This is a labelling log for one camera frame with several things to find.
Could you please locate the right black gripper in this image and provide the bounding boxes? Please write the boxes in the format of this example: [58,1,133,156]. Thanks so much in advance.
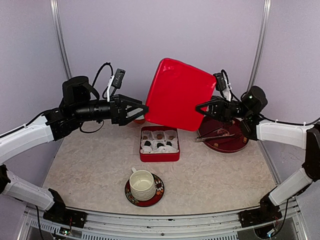
[194,94,252,122]

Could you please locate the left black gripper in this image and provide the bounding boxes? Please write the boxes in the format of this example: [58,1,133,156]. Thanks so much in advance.
[72,93,148,125]

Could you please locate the round dark red tray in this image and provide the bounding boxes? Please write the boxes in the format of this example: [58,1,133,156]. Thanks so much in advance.
[197,116,249,154]

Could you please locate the metal serving tongs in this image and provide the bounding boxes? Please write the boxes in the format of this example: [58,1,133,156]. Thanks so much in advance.
[195,132,243,143]

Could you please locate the red box lid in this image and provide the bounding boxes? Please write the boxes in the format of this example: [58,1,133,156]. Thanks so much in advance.
[144,58,217,132]

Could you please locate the red chocolate box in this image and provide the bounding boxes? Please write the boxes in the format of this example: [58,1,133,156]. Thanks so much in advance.
[139,125,181,163]

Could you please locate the cream ceramic mug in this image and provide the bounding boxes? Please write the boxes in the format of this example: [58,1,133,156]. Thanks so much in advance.
[129,167,156,202]

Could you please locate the floral dark red saucer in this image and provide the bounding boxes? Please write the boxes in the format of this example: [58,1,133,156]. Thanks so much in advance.
[124,174,165,208]

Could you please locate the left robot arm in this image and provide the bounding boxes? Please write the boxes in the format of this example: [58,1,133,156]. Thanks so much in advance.
[0,69,149,223]

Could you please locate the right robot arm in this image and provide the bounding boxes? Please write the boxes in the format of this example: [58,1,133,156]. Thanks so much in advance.
[195,85,320,222]

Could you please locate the white and orange bowl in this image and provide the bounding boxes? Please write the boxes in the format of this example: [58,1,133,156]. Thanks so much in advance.
[134,118,146,124]

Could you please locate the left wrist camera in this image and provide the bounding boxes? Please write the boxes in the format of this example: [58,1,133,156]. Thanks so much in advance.
[102,68,126,102]

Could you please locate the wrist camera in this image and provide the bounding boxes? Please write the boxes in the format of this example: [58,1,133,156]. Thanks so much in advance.
[102,68,126,102]
[213,69,233,102]

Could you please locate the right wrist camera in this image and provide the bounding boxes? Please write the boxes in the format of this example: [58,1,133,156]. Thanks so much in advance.
[213,69,233,102]

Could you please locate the right aluminium frame post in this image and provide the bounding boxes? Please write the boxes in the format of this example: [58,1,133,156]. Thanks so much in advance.
[247,0,272,90]

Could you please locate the aluminium frame post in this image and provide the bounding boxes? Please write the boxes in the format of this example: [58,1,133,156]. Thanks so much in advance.
[49,0,72,79]
[247,0,272,90]

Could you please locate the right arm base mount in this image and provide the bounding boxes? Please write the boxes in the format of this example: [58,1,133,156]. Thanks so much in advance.
[238,208,283,228]

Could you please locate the front aluminium rail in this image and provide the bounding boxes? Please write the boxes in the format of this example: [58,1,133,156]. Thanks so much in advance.
[17,200,310,240]

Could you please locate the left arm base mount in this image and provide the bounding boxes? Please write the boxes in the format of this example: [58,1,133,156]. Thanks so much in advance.
[43,208,88,229]

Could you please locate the left aluminium frame post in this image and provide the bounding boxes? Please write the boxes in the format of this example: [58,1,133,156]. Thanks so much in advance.
[49,0,72,79]

